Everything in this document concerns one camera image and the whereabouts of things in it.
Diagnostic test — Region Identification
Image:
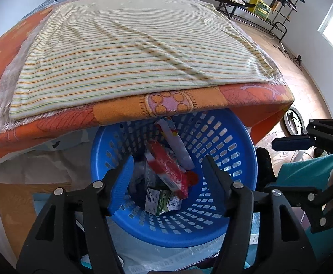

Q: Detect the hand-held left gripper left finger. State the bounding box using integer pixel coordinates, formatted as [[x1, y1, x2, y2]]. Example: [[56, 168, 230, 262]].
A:
[[16, 155, 135, 274]]

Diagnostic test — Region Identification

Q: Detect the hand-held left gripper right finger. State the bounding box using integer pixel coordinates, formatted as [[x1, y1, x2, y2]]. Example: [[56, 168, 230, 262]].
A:
[[202, 155, 318, 274]]

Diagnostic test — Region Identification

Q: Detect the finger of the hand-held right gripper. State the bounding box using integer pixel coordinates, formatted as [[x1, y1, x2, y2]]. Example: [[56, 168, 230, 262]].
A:
[[272, 119, 333, 156], [256, 148, 333, 233]]

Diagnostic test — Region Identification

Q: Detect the blue plastic basket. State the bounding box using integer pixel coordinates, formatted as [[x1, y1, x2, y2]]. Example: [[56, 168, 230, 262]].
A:
[[91, 109, 257, 248]]

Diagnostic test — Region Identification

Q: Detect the red cardboard box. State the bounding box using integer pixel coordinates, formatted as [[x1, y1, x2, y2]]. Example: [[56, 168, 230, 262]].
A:
[[145, 141, 190, 200]]

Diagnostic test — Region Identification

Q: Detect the long white packet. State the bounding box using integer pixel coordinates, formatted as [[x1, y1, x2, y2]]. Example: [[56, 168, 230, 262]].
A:
[[155, 118, 195, 170]]

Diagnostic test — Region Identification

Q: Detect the green tissue box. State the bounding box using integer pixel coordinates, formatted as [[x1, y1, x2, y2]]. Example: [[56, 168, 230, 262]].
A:
[[144, 188, 182, 216]]

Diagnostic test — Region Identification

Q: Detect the black round hoop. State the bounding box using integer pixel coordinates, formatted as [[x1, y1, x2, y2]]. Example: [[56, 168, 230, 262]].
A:
[[283, 107, 305, 136]]

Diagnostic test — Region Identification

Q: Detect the teal cloth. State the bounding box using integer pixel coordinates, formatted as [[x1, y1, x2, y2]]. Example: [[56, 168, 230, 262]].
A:
[[275, 154, 333, 190]]

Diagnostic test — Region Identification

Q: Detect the orange floral blanket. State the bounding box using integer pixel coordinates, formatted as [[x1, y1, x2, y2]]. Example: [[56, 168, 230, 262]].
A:
[[0, 1, 295, 167]]

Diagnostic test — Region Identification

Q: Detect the beige paper sheet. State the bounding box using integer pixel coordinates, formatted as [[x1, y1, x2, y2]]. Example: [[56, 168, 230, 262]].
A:
[[0, 147, 98, 184]]

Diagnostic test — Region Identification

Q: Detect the black drying rack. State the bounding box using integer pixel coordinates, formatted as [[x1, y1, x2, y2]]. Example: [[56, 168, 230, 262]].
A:
[[235, 0, 307, 42]]

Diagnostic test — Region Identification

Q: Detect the yellow plastic crate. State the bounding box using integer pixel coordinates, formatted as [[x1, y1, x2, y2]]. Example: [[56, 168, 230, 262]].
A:
[[248, 0, 272, 20]]

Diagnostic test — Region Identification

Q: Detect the striped yellow towel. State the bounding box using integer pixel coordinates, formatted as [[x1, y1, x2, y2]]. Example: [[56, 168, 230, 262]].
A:
[[0, 0, 284, 129]]

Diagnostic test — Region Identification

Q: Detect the black floor cable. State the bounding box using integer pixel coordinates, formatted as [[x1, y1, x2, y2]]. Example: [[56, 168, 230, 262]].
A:
[[281, 44, 304, 67]]

